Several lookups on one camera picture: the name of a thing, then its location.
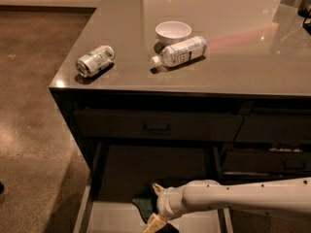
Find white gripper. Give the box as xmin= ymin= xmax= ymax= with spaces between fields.
xmin=143 ymin=183 xmax=185 ymax=233

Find green yellow sponge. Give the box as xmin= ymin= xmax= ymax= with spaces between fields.
xmin=132 ymin=192 xmax=157 ymax=222

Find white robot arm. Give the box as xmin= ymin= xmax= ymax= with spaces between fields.
xmin=143 ymin=178 xmax=311 ymax=233

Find open middle drawer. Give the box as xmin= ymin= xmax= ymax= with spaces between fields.
xmin=73 ymin=142 xmax=234 ymax=233

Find dark top left drawer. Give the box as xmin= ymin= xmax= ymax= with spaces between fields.
xmin=73 ymin=109 xmax=243 ymax=142

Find dark drawer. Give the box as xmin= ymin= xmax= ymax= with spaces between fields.
xmin=73 ymin=109 xmax=243 ymax=142
xmin=235 ymin=113 xmax=311 ymax=144
xmin=221 ymin=150 xmax=311 ymax=174

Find dark middle right drawer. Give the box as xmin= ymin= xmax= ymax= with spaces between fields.
xmin=221 ymin=150 xmax=311 ymax=174

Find dark kitchen counter cabinet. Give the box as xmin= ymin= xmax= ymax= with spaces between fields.
xmin=50 ymin=0 xmax=311 ymax=233

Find dark top right drawer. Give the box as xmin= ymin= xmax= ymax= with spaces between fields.
xmin=235 ymin=113 xmax=311 ymax=144

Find clear plastic water bottle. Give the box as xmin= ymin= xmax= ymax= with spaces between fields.
xmin=151 ymin=36 xmax=207 ymax=67

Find silver soda can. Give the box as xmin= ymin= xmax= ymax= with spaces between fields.
xmin=76 ymin=46 xmax=115 ymax=79

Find white bowl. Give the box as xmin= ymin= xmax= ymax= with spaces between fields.
xmin=155 ymin=21 xmax=191 ymax=46

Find black drawer handle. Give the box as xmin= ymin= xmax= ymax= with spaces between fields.
xmin=143 ymin=123 xmax=171 ymax=134

